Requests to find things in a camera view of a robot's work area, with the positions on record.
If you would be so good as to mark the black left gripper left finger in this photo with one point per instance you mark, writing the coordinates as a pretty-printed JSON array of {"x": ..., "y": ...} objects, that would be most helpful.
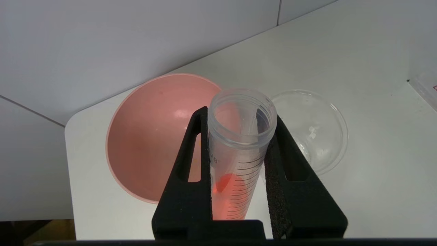
[{"x": 184, "y": 205}]

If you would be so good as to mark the pink plastic bowl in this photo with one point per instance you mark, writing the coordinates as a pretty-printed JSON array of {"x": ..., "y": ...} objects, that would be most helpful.
[{"x": 150, "y": 143}]

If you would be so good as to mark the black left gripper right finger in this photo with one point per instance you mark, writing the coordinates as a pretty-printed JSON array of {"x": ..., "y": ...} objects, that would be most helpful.
[{"x": 300, "y": 208}]

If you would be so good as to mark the clear glass beaker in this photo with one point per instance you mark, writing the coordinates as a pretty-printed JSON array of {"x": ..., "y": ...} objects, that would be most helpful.
[{"x": 317, "y": 136}]

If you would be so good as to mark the clear acrylic test tube rack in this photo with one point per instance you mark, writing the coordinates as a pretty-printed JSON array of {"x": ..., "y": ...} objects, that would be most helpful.
[{"x": 426, "y": 89}]

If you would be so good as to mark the red pigment test tube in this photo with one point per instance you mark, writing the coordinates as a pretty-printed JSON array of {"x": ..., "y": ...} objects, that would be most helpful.
[{"x": 239, "y": 160}]

